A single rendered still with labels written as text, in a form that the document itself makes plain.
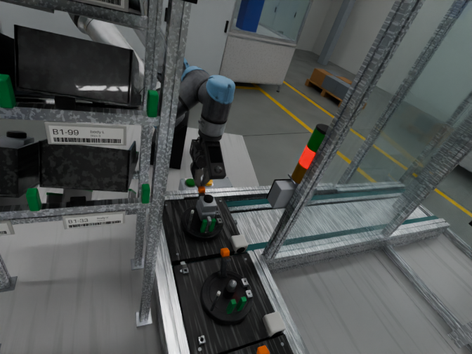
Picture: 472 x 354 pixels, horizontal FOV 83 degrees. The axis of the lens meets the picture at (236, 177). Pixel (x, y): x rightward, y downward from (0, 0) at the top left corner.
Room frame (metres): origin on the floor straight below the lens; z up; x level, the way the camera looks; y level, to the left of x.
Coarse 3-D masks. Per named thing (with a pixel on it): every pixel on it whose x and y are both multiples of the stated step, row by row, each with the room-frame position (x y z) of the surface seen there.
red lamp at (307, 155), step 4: (308, 148) 0.60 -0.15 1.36; (304, 152) 0.60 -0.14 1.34; (308, 152) 0.59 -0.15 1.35; (312, 152) 0.58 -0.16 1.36; (304, 156) 0.59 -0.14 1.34; (308, 156) 0.59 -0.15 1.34; (312, 156) 0.58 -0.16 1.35; (300, 160) 0.60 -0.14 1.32; (304, 160) 0.59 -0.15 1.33; (308, 160) 0.58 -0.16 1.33; (304, 164) 0.59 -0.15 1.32; (308, 164) 0.58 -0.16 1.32
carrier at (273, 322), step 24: (192, 264) 0.45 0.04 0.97; (216, 264) 0.48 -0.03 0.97; (240, 264) 0.50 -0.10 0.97; (192, 288) 0.38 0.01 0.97; (216, 288) 0.39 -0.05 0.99; (240, 288) 0.42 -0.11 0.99; (264, 288) 0.45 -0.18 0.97; (192, 312) 0.33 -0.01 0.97; (216, 312) 0.33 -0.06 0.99; (240, 312) 0.35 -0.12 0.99; (264, 312) 0.39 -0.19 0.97; (192, 336) 0.27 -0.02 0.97; (216, 336) 0.29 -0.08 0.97; (240, 336) 0.31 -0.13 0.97; (264, 336) 0.32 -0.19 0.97
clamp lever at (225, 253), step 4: (224, 248) 0.46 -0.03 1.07; (224, 252) 0.45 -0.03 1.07; (228, 252) 0.45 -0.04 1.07; (224, 256) 0.44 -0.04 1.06; (228, 256) 0.45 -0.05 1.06; (224, 260) 0.44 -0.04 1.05; (228, 260) 0.43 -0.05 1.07; (224, 264) 0.44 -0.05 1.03; (224, 268) 0.44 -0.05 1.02; (220, 272) 0.43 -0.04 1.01; (224, 272) 0.43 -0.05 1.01
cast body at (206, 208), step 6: (204, 198) 0.60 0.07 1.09; (210, 198) 0.60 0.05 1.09; (198, 204) 0.61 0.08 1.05; (204, 204) 0.58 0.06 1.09; (210, 204) 0.59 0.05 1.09; (216, 204) 0.60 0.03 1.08; (198, 210) 0.60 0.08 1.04; (204, 210) 0.58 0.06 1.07; (210, 210) 0.59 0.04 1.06; (204, 216) 0.57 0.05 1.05; (210, 216) 0.58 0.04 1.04; (210, 222) 0.56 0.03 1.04
